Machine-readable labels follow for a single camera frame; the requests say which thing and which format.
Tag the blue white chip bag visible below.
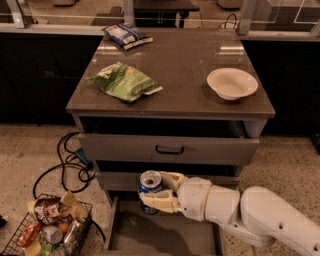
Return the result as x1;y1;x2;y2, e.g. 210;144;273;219
103;23;153;50

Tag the brown snack bag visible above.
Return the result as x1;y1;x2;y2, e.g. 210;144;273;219
26;191;88;226

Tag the drawer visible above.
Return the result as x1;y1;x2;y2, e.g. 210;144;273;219
104;197;226;256
79;117;259;165
96;161;242;192

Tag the grey drawer cabinet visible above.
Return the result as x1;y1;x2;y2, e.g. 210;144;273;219
65;28;277;256

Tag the bottom drawer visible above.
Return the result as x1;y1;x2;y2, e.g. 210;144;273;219
104;197;226;256

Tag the middle drawer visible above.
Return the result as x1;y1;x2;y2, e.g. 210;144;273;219
96;161;242;192

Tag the red snack packet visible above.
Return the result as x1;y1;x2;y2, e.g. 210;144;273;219
16;223;42;247

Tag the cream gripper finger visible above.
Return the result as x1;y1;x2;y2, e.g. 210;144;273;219
159;171;187;192
139;190;181;213

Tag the silver can in basket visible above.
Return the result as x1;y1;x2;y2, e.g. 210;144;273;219
42;225;64;244

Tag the metallic can in basket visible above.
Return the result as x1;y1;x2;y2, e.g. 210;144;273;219
64;218;85;244

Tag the top drawer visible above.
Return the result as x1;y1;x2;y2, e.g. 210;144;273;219
79;117;259;165

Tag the black floor cable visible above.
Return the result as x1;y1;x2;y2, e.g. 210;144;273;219
32;131;107;243

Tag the white bowl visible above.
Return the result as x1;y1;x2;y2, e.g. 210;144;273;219
207;68;258;101

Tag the green chip bag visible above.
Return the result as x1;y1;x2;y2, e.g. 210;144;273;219
89;62;163;102

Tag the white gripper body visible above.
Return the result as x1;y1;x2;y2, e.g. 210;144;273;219
177;177;212;221

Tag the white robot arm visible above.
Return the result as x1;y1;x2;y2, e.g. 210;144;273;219
138;170;320;256

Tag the blue pepsi can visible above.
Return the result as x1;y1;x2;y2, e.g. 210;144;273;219
138;170;162;215

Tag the black wire basket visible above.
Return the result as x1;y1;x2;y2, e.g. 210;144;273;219
2;194;92;256

